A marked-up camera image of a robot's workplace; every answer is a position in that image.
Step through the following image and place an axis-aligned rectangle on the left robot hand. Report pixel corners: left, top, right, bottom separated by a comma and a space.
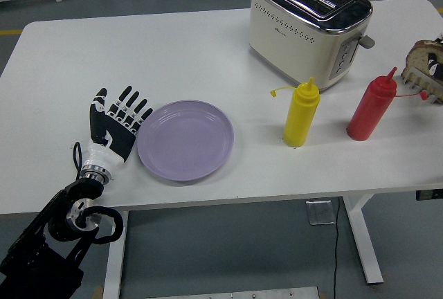
84, 85, 154, 172

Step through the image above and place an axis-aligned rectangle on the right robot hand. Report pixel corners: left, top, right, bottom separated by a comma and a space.
426, 32, 443, 80

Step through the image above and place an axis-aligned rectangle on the brown crusted bread slice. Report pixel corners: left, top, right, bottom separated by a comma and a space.
405, 39, 443, 71

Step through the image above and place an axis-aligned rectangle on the purple round plate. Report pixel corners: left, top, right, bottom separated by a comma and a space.
137, 100, 235, 183

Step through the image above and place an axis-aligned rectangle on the cream and chrome toaster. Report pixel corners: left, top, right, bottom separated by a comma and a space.
249, 0, 375, 93

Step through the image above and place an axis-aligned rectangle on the small silver floor plate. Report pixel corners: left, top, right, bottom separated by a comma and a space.
305, 201, 337, 226

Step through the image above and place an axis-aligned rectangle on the large silver metal plate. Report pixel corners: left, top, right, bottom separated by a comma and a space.
145, 286, 320, 299

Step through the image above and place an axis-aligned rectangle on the silver metal toast rack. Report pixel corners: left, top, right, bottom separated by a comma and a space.
400, 65, 443, 105

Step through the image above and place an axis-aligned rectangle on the red squeeze bottle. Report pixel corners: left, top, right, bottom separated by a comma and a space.
346, 66, 428, 142

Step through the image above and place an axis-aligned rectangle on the white table leg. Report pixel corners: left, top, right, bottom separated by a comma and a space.
100, 208, 129, 299
342, 194, 384, 285

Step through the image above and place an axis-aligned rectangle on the black table control panel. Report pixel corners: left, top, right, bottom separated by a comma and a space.
416, 190, 443, 202

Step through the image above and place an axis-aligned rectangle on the yellow squeeze bottle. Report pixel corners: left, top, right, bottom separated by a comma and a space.
269, 76, 321, 148

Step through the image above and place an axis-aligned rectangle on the black floor cable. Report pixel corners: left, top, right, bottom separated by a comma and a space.
332, 197, 342, 299

